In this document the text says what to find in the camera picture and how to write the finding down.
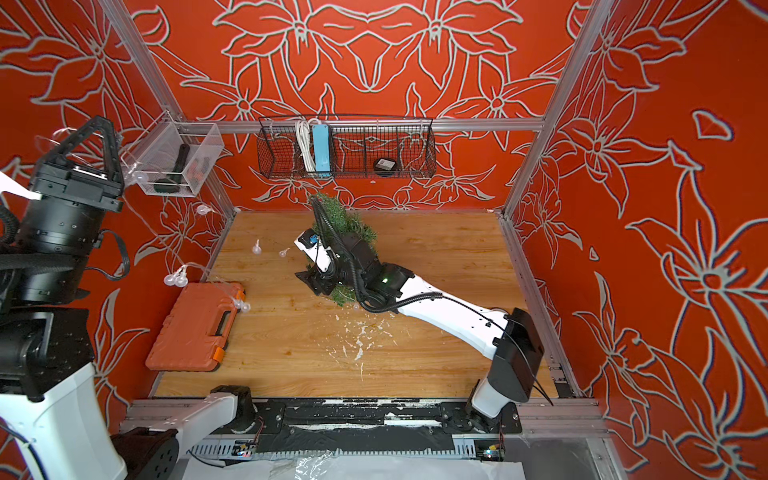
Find small green christmas tree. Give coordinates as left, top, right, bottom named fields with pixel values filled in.
left=310, top=193, right=377, bottom=307

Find small black device in basket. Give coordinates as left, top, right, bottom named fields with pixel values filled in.
left=374, top=158, right=397, bottom=175

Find dark tool in bin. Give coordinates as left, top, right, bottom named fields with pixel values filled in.
left=153, top=143, right=190, bottom=194

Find orange plastic tool case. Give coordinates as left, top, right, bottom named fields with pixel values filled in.
left=145, top=282, right=245, bottom=372

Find clear acrylic wall bin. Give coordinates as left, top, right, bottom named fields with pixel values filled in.
left=123, top=120, right=224, bottom=198

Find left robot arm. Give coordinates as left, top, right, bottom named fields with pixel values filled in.
left=1, top=116, right=256, bottom=479

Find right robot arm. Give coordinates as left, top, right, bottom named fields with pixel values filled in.
left=294, top=196, right=545, bottom=420

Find black wire wall basket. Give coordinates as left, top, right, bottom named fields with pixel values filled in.
left=256, top=115, right=437, bottom=180

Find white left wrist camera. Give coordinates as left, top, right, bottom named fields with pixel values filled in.
left=0, top=172, right=42, bottom=201

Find teal box in basket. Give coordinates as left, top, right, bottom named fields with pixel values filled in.
left=312, top=123, right=331, bottom=176

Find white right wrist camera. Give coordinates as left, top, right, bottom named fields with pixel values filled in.
left=294, top=228, right=335, bottom=274

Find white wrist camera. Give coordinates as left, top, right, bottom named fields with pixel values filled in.
left=0, top=172, right=42, bottom=201
left=294, top=228, right=335, bottom=274

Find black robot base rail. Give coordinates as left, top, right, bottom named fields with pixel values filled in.
left=125, top=395, right=601, bottom=460

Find white cable bundle in basket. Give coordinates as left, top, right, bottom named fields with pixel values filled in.
left=295, top=119, right=317, bottom=174

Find clear bulb string lights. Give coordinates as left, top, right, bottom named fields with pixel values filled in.
left=35, top=125, right=292, bottom=314

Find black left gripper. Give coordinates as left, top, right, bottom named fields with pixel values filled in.
left=22, top=110, right=136, bottom=304

